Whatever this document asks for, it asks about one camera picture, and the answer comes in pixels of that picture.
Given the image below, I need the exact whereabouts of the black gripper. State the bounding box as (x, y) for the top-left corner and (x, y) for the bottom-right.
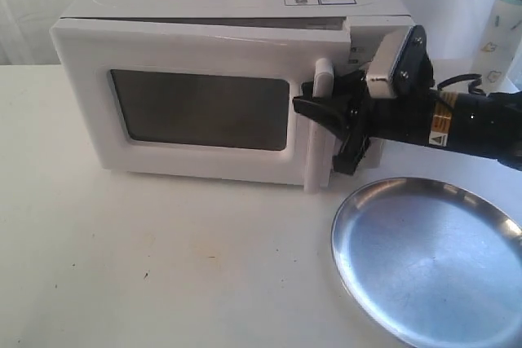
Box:
(292, 54), (434, 175)

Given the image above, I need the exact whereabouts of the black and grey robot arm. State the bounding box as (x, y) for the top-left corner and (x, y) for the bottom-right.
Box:
(293, 58), (521, 175)

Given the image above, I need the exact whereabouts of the round stainless steel tray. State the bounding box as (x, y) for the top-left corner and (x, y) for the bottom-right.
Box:
(330, 177), (521, 347)

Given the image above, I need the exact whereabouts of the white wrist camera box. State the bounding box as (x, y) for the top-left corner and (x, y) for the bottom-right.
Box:
(365, 26), (413, 99)

